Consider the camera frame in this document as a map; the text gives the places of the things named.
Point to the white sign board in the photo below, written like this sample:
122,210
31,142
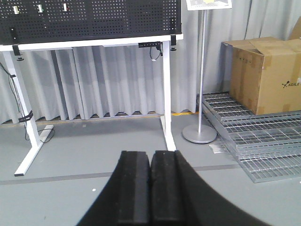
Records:
208,4

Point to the stacked metal floor gratings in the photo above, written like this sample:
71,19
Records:
267,147

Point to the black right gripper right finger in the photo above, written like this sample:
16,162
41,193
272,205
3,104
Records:
180,197

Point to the black under-table control box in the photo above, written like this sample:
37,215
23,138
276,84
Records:
156,45

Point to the red-topped white toggle switch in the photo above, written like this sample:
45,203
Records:
65,7

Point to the silver sign stand pole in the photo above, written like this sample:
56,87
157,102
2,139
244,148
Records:
201,133

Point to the black left mounting bracket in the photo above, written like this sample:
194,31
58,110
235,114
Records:
15,47

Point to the green-topped white toggle switch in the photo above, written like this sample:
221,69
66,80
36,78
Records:
40,8

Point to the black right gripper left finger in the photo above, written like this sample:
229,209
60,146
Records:
125,199

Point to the white table frame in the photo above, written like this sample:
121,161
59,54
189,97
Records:
37,139

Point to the large brown cardboard box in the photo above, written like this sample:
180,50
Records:
266,74

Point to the black perforated pegboard panel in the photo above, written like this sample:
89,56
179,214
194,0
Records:
87,19

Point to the black right mounting bracket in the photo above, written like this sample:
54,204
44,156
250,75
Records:
173,34

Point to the black mounting bracket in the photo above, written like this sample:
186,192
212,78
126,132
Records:
15,47
173,34

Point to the yellow-topped white toggle switch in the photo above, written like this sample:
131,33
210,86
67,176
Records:
16,10

